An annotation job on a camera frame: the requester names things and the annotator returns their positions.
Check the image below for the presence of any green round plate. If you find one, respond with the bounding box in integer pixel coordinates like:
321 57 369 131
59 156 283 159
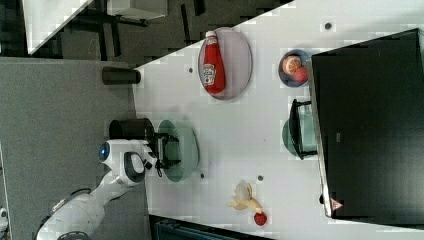
282 114 317 156

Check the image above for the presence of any red ketchup bottle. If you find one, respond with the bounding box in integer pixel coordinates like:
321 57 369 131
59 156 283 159
202 31 226 94

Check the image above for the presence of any orange fruit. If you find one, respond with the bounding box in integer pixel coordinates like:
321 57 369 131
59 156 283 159
282 55 302 75

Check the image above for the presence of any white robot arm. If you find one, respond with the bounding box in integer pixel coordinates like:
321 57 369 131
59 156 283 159
33 134 180 240

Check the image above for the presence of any blue small bowl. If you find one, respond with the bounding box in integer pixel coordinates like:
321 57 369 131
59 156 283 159
278 49 311 87

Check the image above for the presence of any dark teal crate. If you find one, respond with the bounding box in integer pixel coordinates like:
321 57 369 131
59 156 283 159
149 214 271 240

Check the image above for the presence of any grey oval plate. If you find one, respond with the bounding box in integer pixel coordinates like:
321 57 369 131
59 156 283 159
198 27 252 100

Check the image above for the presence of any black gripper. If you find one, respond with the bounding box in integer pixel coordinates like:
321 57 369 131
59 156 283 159
154 133 180 169

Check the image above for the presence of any green plastic strainer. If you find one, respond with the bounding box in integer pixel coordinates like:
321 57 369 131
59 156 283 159
157 120 199 182

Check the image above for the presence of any black cylinder post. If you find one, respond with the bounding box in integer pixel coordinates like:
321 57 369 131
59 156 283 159
102 66 141 85

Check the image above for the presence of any peeled banana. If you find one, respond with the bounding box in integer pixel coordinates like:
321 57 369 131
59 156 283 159
227 182 263 214

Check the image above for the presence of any white background table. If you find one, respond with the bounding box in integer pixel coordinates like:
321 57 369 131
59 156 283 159
21 0 93 55

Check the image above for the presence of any black cylinder cup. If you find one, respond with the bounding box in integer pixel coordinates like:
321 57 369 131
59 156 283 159
109 118 154 141

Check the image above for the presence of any red strawberry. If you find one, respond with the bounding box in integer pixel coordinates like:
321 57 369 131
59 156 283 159
254 213 267 226

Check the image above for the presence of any black oven appliance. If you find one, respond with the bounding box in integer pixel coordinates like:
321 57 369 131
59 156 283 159
310 29 424 229

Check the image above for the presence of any black oven door handle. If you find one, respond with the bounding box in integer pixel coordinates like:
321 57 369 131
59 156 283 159
289 99 317 160

